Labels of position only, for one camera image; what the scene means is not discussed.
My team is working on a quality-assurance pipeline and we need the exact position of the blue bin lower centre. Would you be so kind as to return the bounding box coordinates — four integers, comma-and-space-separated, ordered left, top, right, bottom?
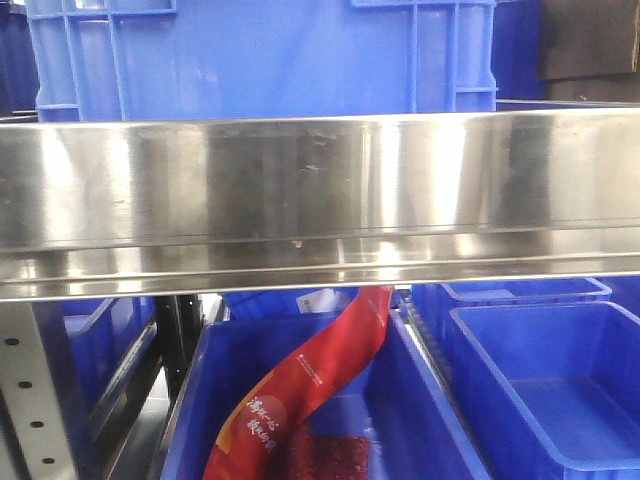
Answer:
161, 302, 488, 479

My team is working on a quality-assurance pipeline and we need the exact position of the blue bin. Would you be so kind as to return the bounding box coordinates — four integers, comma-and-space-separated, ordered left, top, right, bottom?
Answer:
161, 302, 488, 479
450, 301, 639, 479

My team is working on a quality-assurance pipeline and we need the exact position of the blue bin lower right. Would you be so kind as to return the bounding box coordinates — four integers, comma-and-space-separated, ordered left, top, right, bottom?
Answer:
450, 301, 639, 479

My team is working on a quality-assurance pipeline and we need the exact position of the red snack bag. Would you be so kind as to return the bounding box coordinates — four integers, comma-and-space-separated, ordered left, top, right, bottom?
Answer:
203, 286, 393, 479

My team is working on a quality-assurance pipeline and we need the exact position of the large blue crate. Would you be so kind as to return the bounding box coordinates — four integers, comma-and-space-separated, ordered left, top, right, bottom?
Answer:
26, 1, 496, 122

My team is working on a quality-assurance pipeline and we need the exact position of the steel rack upright left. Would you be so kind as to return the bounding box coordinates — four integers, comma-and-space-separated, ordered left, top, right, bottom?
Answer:
1, 302, 82, 479

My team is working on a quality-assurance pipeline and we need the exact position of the steel shelf front rail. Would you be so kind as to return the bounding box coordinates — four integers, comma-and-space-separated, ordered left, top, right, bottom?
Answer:
1, 107, 639, 301

